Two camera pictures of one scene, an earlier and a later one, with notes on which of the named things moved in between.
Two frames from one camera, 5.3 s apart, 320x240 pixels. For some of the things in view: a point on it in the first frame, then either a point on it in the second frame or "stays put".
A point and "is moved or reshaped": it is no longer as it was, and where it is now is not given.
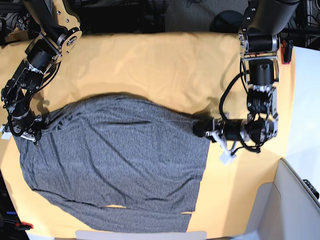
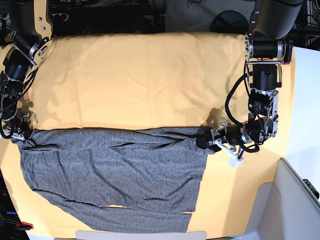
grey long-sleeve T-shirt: (121, 165) is moved or reshaped
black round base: (227, 21) stays put
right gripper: (227, 131) to (235, 135)
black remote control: (311, 188) stays put
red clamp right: (286, 51) stays put
